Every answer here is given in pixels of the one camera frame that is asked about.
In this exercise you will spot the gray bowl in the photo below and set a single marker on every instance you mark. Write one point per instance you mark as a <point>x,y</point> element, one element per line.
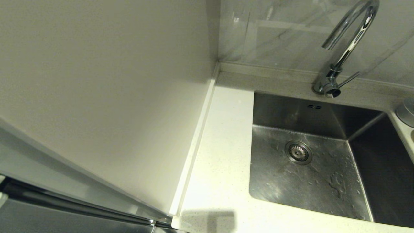
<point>407,111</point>

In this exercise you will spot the metal sink drain strainer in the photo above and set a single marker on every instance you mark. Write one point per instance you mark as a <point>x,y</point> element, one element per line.
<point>298,152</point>

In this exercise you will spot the stainless steel sink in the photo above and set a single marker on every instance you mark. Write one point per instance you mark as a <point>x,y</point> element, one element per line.
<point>284,184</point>

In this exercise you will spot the chrome gooseneck faucet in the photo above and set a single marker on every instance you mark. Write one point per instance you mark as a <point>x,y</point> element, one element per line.
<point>349,48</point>

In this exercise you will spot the stainless steel appliance door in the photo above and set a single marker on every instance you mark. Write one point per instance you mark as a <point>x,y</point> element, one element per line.
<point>48,223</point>

